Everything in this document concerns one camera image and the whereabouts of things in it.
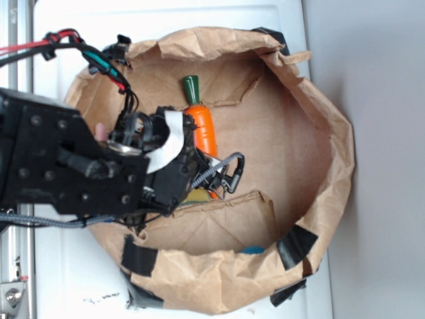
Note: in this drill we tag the blue round object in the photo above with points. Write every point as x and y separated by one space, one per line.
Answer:
253 250

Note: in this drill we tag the orange toy carrot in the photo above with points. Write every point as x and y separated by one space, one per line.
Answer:
204 136

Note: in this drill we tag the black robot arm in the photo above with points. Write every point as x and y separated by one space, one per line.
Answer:
49 155

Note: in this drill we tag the yellow green sponge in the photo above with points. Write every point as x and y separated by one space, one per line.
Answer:
197 196

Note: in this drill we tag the pink plush bunny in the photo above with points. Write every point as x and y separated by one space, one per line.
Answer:
101 133

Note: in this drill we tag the metal frame rail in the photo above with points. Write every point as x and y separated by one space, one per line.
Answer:
18 280

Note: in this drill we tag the brown paper bag bin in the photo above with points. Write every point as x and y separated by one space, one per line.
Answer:
299 159

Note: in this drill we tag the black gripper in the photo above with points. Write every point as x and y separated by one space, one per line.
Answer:
163 144

